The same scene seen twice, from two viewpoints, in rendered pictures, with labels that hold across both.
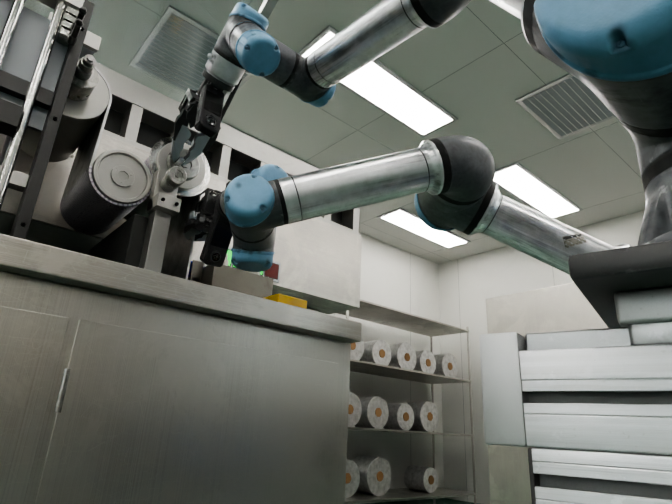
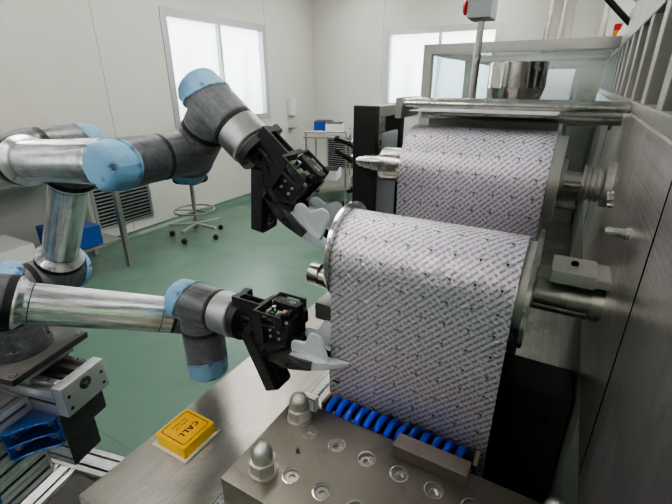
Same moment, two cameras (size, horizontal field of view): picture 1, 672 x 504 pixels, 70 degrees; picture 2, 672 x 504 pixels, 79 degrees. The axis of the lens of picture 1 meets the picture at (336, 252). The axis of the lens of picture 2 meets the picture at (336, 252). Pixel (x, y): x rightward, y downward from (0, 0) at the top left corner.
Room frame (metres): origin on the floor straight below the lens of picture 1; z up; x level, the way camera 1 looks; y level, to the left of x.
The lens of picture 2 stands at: (1.52, 0.16, 1.48)
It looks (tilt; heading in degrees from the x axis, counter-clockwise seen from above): 22 degrees down; 160
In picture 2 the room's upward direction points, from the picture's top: straight up
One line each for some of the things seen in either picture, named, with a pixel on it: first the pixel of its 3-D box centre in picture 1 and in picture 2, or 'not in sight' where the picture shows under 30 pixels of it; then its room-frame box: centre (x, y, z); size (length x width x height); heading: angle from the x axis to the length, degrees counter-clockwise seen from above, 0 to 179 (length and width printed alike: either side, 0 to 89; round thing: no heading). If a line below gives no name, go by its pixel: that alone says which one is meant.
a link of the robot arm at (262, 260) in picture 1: (254, 235); (204, 344); (0.81, 0.15, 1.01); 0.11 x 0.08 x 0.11; 5
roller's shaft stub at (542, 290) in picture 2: not in sight; (567, 296); (1.22, 0.56, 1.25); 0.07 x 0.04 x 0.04; 40
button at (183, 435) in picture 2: (282, 305); (186, 432); (0.92, 0.10, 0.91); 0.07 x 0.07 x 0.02; 40
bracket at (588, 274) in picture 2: not in sight; (580, 271); (1.22, 0.56, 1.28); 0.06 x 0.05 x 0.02; 40
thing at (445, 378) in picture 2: (174, 240); (405, 372); (1.13, 0.41, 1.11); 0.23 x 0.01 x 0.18; 40
